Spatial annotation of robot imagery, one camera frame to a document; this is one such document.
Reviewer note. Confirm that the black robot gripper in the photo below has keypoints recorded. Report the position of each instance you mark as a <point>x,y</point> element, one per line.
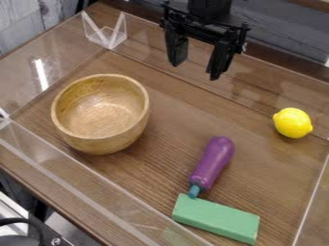
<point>208,21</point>

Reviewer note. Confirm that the purple toy eggplant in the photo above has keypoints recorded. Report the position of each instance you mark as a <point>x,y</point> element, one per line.
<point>218,154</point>

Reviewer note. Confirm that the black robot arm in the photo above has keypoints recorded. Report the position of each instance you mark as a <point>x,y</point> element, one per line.
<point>206,21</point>

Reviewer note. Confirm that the brown wooden bowl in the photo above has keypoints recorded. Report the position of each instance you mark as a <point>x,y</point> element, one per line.
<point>101,113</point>

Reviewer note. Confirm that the yellow toy lemon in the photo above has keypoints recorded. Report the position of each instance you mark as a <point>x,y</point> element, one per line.
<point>293,123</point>

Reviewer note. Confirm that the green rectangular block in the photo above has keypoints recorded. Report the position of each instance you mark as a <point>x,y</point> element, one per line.
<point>217,219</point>

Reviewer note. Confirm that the clear acrylic tray wall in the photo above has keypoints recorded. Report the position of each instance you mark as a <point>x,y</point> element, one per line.
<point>101,207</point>

